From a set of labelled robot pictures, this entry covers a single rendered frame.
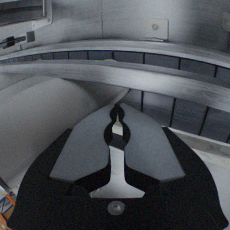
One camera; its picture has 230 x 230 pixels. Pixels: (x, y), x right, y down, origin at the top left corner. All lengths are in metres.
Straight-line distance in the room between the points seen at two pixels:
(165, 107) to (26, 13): 0.30
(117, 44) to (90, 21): 0.10
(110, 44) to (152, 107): 0.09
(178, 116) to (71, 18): 0.24
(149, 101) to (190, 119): 0.05
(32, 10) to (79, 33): 0.14
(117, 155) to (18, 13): 0.33
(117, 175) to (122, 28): 0.26
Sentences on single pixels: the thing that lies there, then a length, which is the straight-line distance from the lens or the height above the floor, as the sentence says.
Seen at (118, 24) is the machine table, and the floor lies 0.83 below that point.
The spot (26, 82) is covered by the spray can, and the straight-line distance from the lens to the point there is 0.21.
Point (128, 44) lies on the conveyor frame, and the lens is 0.17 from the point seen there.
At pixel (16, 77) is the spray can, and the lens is 0.24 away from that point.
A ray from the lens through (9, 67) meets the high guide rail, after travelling 0.21.
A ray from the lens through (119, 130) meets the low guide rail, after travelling 0.17.
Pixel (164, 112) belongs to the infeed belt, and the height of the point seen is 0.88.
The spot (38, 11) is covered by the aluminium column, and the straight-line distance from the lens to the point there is 0.35.
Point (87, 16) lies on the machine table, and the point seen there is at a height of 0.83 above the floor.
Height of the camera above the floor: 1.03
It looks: 47 degrees down
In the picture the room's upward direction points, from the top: 132 degrees counter-clockwise
